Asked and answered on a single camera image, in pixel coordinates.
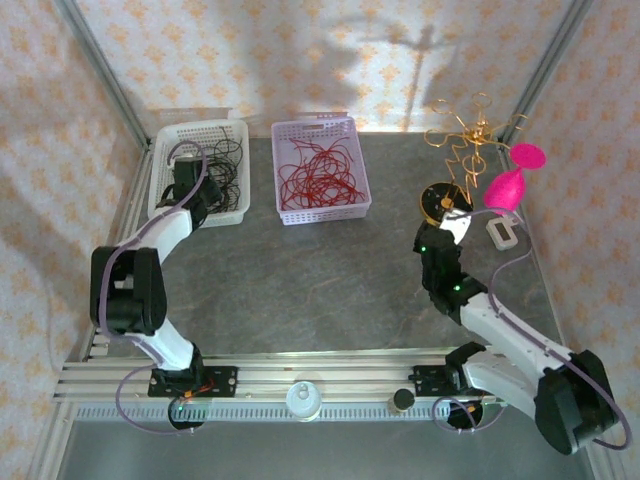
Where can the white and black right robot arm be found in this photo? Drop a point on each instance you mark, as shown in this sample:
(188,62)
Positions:
(500,330)

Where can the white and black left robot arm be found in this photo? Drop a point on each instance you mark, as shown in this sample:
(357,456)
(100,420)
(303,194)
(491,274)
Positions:
(167,235)

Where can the white perforated plastic basket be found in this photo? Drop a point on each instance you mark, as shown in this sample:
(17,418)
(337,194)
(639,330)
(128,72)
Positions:
(230,215)

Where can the white digital timer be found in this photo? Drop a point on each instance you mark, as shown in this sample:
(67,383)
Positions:
(502,235)

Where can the pink flocked goblet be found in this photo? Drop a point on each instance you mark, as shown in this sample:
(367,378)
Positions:
(505,192)

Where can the lavender perforated plastic basket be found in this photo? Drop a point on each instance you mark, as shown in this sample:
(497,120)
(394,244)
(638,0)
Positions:
(300,217)

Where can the black round knob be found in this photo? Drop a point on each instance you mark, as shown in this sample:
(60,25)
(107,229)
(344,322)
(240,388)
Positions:
(403,399)

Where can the white round cap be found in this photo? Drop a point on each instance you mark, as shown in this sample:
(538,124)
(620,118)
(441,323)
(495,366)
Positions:
(302,400)

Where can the aluminium side rail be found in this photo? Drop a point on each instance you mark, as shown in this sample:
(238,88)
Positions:
(127,225)

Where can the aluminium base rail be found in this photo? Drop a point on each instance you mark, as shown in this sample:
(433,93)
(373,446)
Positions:
(350,375)

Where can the aluminium frame post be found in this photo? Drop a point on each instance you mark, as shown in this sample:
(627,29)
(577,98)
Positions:
(550,65)
(100,65)

